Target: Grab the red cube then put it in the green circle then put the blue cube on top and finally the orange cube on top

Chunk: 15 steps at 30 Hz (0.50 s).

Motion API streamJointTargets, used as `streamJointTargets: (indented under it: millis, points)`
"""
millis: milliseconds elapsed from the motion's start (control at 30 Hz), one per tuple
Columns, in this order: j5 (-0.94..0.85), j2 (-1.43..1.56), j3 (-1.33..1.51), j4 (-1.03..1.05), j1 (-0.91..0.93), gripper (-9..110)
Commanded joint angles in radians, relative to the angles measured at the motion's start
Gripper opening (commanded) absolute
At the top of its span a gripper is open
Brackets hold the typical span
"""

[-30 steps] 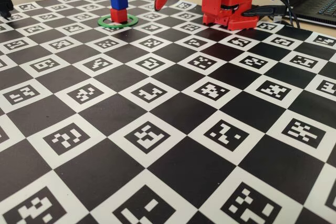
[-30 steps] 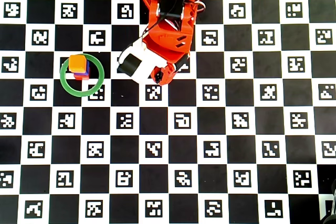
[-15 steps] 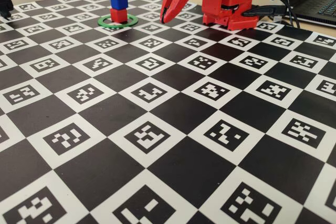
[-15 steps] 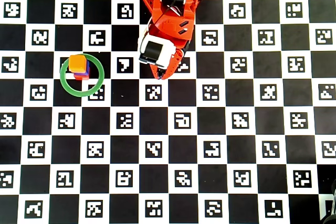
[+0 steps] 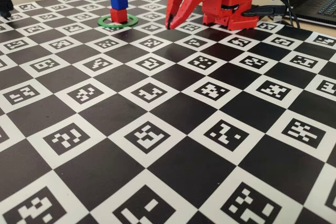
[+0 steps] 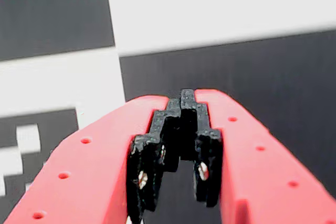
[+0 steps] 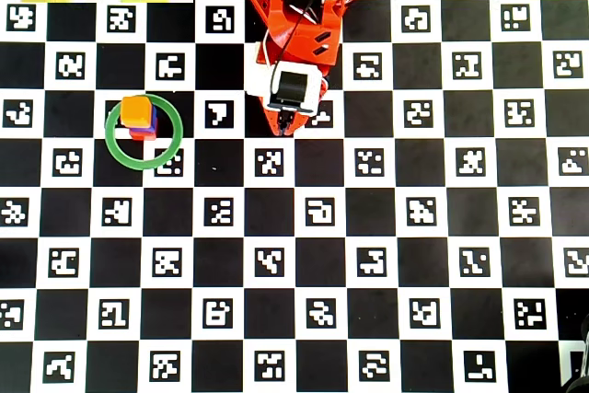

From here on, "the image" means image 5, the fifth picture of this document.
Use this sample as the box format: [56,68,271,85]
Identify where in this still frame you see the blue cube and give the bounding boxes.
[110,0,129,10]

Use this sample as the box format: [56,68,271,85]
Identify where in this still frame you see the red cube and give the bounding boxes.
[109,8,127,23]

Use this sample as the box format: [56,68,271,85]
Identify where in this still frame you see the black white marker checkerboard mat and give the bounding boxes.
[0,0,336,224]

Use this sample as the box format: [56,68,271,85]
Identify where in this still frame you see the black clamp stand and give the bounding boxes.
[0,0,14,20]

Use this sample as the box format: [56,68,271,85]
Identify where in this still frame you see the green ring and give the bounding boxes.
[97,14,139,28]

